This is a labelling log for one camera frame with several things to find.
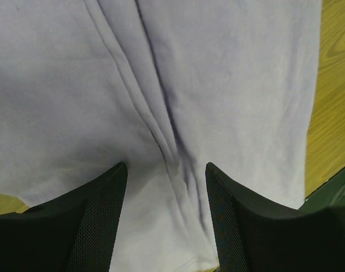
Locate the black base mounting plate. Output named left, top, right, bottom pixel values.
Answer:
left=299, top=167, right=345, bottom=213

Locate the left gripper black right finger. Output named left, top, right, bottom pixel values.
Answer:
left=205, top=163, right=345, bottom=271

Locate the purple t shirt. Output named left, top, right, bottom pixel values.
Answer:
left=0, top=1, right=322, bottom=271

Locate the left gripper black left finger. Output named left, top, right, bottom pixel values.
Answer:
left=0, top=163, right=127, bottom=271

